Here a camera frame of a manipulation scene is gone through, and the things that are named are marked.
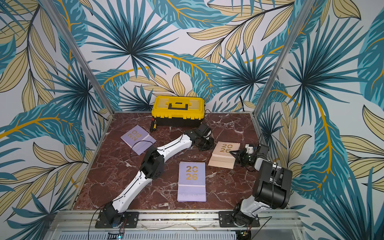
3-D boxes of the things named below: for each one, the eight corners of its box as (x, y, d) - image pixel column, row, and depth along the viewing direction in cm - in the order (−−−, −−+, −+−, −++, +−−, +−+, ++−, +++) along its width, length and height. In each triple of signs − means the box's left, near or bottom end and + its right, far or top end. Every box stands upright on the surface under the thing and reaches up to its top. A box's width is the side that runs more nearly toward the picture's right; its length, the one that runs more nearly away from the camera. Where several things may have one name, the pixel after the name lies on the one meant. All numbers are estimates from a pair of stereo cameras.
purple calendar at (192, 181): (177, 201, 81) (177, 199, 77) (179, 164, 94) (179, 161, 90) (206, 201, 81) (207, 199, 77) (204, 165, 94) (205, 161, 90)
